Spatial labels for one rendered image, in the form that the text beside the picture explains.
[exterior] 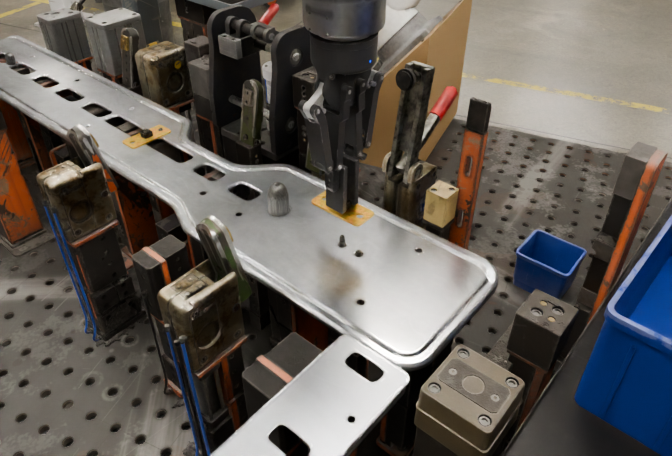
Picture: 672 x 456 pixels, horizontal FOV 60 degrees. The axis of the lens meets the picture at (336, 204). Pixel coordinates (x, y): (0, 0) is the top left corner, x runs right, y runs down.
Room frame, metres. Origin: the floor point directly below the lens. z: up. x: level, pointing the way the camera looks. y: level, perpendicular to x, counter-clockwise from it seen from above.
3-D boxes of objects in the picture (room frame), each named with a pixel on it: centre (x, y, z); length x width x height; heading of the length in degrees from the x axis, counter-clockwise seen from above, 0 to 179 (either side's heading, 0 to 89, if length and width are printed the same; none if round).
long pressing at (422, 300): (0.93, 0.37, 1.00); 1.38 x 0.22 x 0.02; 50
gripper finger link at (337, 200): (0.61, 0.00, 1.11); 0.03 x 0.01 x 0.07; 49
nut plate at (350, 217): (0.62, -0.01, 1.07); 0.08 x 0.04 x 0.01; 49
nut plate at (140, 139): (0.93, 0.35, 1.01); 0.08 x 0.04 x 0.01; 139
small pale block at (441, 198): (0.67, -0.15, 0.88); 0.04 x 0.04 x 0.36; 50
